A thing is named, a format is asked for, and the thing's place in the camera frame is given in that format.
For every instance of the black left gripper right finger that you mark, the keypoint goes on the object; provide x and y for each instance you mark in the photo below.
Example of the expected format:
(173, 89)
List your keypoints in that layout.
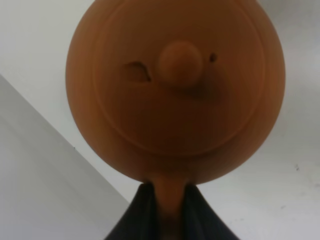
(196, 219)

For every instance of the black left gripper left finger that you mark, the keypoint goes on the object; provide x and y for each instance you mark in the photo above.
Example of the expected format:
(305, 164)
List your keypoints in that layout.
(140, 221)

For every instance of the brown clay teapot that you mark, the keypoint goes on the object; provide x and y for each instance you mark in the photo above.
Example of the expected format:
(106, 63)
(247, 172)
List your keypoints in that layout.
(172, 92)

